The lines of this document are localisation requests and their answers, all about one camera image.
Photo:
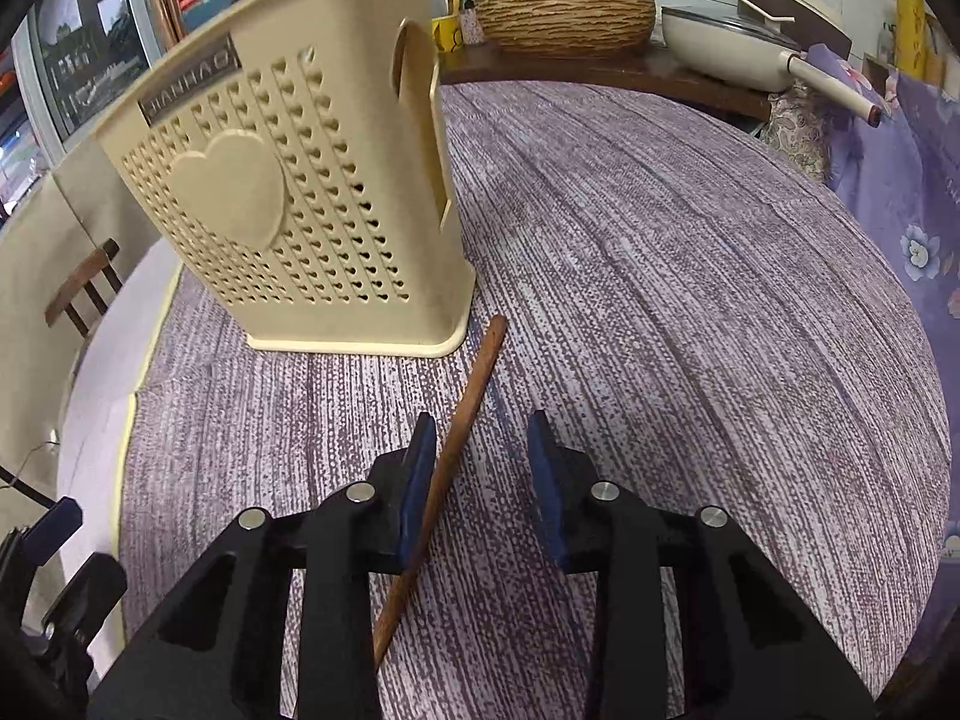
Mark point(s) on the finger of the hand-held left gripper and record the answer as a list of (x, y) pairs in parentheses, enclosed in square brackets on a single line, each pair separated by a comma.
[(86, 600), (54, 529)]

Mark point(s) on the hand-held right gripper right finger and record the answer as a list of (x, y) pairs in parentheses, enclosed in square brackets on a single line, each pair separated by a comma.
[(544, 480)]

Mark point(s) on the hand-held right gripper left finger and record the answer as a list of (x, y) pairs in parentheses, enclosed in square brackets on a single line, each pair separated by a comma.
[(416, 480)]

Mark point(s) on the brown wooden chopstick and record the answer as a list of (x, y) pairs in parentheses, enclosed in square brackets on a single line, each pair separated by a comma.
[(472, 397)]

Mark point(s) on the cream perforated utensil holder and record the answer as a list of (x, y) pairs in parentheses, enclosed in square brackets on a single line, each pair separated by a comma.
[(315, 225)]

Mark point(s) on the purple striped tablecloth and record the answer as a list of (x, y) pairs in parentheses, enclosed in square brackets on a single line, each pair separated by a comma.
[(675, 315)]

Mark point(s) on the wooden chair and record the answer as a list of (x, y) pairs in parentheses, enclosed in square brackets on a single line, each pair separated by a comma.
[(79, 277)]

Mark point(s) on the dark wooden counter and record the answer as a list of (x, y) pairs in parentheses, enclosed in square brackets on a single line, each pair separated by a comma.
[(600, 75)]

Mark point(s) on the paisley patterned cloth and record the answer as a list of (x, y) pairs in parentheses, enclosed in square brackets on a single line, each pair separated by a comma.
[(799, 127)]

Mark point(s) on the yellow mug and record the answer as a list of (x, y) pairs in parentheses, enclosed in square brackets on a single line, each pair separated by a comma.
[(446, 34)]

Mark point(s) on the floral patterned cup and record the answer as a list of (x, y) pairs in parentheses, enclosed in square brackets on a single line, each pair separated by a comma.
[(471, 26)]

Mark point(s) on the woven pattern basin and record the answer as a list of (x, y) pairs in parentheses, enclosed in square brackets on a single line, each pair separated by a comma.
[(562, 22)]

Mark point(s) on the purple floral cloth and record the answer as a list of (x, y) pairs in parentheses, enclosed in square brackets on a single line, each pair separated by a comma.
[(900, 187)]

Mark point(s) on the white frying pan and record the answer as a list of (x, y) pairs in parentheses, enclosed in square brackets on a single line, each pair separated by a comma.
[(720, 45)]

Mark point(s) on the glass window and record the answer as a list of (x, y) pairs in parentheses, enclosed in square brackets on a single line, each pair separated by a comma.
[(82, 52)]

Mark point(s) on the cream pan lid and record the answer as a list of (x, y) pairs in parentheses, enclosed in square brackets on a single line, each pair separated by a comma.
[(802, 4)]

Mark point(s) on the yellow package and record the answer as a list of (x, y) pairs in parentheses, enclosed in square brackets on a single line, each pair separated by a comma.
[(909, 15)]

